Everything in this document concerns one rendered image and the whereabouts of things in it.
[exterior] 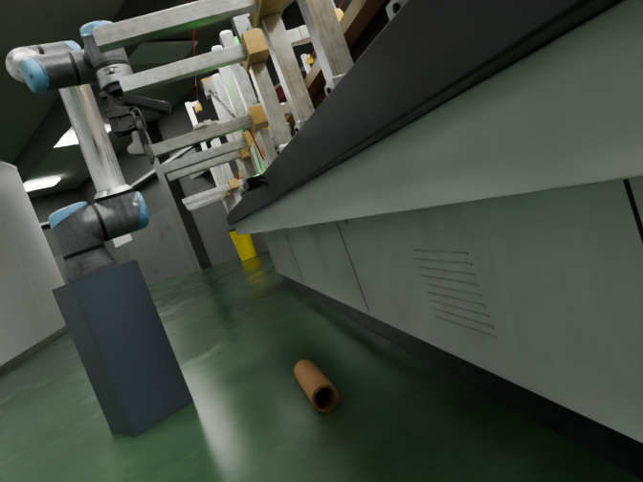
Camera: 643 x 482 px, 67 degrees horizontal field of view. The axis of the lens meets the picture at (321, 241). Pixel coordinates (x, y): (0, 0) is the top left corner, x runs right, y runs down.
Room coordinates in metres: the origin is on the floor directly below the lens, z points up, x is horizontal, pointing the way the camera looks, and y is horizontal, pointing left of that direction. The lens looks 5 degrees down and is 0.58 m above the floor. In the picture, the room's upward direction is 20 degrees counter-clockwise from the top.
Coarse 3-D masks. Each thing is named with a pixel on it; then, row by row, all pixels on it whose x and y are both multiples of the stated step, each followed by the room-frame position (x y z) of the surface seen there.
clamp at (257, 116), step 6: (252, 108) 1.34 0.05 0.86; (258, 108) 1.35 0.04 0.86; (252, 114) 1.34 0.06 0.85; (258, 114) 1.34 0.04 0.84; (264, 114) 1.35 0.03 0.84; (252, 120) 1.36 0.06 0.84; (258, 120) 1.34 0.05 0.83; (264, 120) 1.35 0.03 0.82; (252, 126) 1.40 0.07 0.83; (258, 126) 1.39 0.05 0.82; (264, 126) 1.42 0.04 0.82; (252, 132) 1.44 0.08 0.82
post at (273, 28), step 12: (264, 24) 0.92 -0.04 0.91; (276, 24) 0.93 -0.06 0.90; (264, 36) 0.95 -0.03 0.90; (276, 36) 0.93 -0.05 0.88; (276, 48) 0.93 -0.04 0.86; (288, 48) 0.93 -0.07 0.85; (276, 60) 0.93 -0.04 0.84; (288, 60) 0.93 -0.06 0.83; (288, 72) 0.93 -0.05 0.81; (300, 72) 0.93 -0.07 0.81; (288, 84) 0.92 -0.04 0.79; (300, 84) 0.93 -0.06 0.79; (288, 96) 0.94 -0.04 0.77; (300, 96) 0.93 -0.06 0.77; (300, 108) 0.93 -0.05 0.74; (312, 108) 0.93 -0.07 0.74
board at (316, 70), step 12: (360, 0) 0.91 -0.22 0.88; (372, 0) 0.90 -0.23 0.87; (384, 0) 0.92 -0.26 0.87; (348, 12) 0.97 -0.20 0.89; (360, 12) 0.94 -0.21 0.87; (372, 12) 0.96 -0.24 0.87; (348, 24) 0.99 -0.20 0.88; (360, 24) 1.00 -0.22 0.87; (348, 36) 1.06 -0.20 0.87; (348, 48) 1.14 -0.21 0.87; (312, 72) 1.30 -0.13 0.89; (312, 84) 1.36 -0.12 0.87; (312, 96) 1.51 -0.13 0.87; (288, 120) 1.78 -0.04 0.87
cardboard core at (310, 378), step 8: (304, 360) 1.63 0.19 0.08; (296, 368) 1.61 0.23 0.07; (304, 368) 1.54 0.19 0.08; (312, 368) 1.52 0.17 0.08; (296, 376) 1.58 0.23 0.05; (304, 376) 1.49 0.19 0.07; (312, 376) 1.44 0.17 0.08; (320, 376) 1.43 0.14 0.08; (304, 384) 1.45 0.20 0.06; (312, 384) 1.39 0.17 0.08; (320, 384) 1.35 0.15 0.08; (328, 384) 1.35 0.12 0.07; (312, 392) 1.35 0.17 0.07; (320, 392) 1.48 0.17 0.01; (328, 392) 1.43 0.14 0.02; (336, 392) 1.35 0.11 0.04; (312, 400) 1.34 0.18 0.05; (320, 400) 1.42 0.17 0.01; (328, 400) 1.40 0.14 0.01; (336, 400) 1.35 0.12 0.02; (320, 408) 1.34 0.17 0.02; (328, 408) 1.34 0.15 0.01
